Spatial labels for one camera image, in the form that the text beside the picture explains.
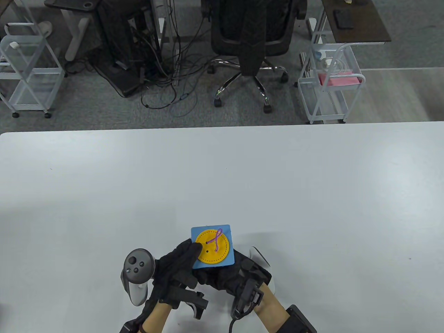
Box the person's left hand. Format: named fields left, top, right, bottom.
left=147, top=239, right=203, bottom=308

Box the person's right hand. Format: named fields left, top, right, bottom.
left=193, top=248, right=273, bottom=297

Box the yellow felt button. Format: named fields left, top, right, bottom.
left=195, top=229, right=230, bottom=266

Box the purple thread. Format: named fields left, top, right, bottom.
left=207, top=228, right=223, bottom=252

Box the blue felt square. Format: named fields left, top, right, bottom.
left=191, top=224, right=236, bottom=270

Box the person's right forearm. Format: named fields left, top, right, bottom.
left=253, top=283, right=288, bottom=325

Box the person's left forearm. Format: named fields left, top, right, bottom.
left=142, top=300, right=174, bottom=333

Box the grey and white controller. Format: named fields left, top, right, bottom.
left=249, top=246, right=276, bottom=292
left=120, top=248, right=156, bottom=306

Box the black computer tower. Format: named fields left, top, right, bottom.
left=93, top=0, right=163, bottom=98

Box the pink box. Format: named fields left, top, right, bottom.
left=318, top=73, right=363, bottom=86

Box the black office chair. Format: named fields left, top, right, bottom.
left=201, top=0, right=308, bottom=113

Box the white desk leg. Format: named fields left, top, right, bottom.
left=61, top=8, right=92, bottom=62

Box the dark desk top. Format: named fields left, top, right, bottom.
left=44, top=0, right=103, bottom=10

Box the brown wooden side table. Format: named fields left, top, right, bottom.
left=321, top=0, right=392, bottom=45

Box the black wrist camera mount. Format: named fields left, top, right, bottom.
left=179, top=290, right=208, bottom=319
left=231, top=279, right=264, bottom=319

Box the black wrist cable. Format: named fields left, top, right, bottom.
left=228, top=309, right=243, bottom=333

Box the tangle of black cables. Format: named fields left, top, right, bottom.
left=64, top=0, right=217, bottom=118

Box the white wire cart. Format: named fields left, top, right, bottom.
left=297, top=17, right=366, bottom=124
left=0, top=23, right=66, bottom=119

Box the white coiled cable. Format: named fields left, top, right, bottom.
left=321, top=57, right=352, bottom=75

